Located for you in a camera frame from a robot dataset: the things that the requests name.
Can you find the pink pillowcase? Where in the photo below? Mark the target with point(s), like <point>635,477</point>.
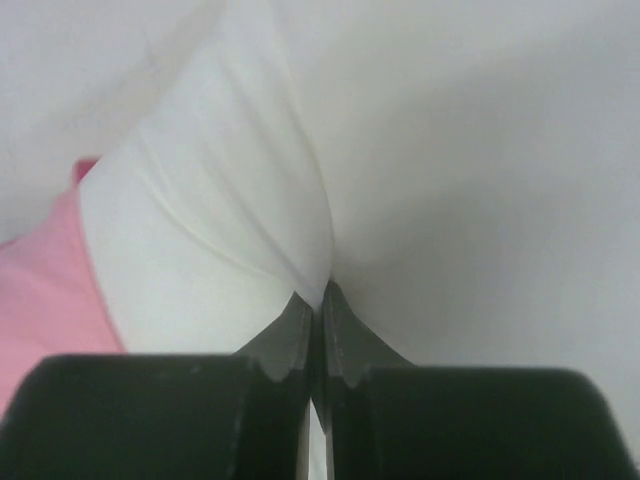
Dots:
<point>50,300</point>

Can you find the white pillow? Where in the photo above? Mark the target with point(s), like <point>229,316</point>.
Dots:
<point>467,171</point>

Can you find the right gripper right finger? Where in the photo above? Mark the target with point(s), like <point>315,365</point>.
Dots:
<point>387,418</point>

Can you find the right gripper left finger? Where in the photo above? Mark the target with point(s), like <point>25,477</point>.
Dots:
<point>239,416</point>

